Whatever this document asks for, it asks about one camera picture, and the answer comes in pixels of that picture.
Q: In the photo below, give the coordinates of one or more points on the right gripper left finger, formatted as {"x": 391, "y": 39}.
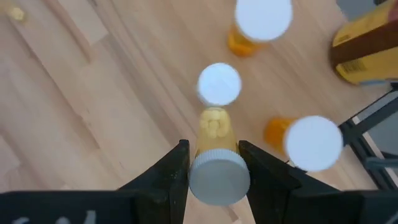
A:
{"x": 168, "y": 180}

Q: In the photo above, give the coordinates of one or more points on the wooden shelf black metal frame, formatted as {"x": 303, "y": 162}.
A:
{"x": 280, "y": 87}

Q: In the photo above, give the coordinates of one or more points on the yellow pill vial white cap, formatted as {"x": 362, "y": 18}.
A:
{"x": 219, "y": 177}
{"x": 15, "y": 14}

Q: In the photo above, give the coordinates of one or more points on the orange pill vial white cap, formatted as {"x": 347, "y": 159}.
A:
{"x": 312, "y": 143}
{"x": 261, "y": 18}

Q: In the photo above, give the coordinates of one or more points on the white Excedrin bottle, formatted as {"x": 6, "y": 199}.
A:
{"x": 219, "y": 84}

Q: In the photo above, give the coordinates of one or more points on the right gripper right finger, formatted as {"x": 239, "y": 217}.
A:
{"x": 273, "y": 193}

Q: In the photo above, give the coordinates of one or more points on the amber bottle yellow cap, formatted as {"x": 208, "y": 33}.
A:
{"x": 367, "y": 62}

